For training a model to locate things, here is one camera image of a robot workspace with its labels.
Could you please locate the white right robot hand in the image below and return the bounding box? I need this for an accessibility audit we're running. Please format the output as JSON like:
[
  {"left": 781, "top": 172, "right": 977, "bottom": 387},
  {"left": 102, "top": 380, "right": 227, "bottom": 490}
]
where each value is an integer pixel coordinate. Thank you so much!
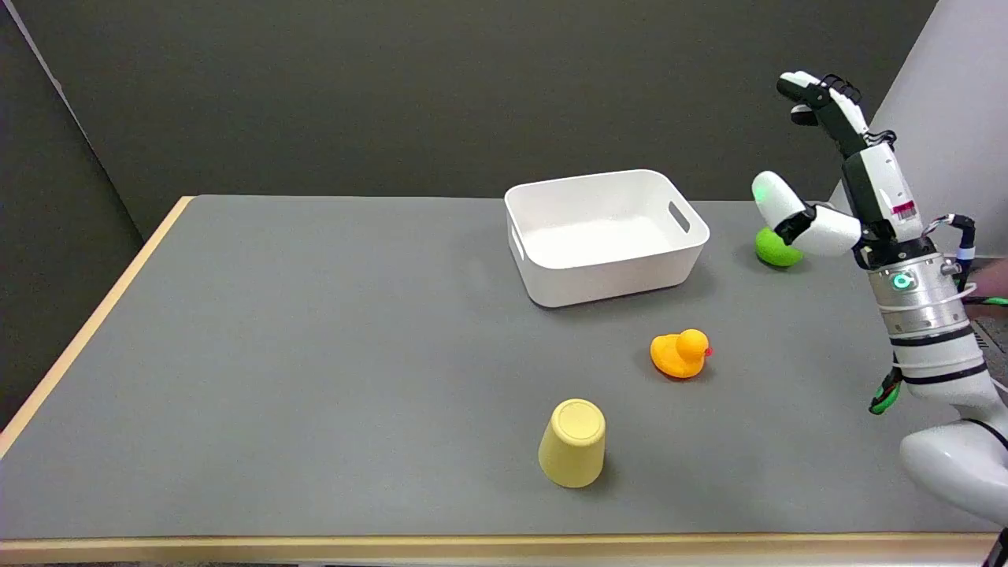
[{"left": 751, "top": 70, "right": 936, "bottom": 271}]

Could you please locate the yellow plastic cup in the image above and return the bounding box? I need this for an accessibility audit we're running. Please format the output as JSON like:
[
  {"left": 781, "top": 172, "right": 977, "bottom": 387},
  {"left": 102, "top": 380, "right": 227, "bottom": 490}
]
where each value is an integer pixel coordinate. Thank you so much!
[{"left": 538, "top": 398, "right": 607, "bottom": 489}]

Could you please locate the green plush toy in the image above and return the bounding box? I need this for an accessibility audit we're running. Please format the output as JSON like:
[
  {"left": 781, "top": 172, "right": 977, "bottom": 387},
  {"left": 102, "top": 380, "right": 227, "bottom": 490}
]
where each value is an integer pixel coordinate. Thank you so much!
[{"left": 754, "top": 227, "right": 805, "bottom": 269}]

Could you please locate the orange rubber duck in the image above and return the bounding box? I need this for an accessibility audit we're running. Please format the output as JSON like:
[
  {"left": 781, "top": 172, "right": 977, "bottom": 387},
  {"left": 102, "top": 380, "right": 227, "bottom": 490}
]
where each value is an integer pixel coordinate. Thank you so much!
[{"left": 650, "top": 328, "right": 713, "bottom": 380}]

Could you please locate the white plastic storage bin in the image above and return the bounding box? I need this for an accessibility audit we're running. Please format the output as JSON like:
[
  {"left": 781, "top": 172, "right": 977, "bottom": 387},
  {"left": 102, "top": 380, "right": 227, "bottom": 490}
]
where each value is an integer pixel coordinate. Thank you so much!
[{"left": 504, "top": 169, "right": 711, "bottom": 309}]

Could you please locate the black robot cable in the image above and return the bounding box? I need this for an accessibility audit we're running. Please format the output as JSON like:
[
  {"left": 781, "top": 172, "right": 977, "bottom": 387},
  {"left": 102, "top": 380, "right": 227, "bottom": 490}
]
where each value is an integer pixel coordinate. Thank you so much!
[{"left": 923, "top": 213, "right": 978, "bottom": 298}]

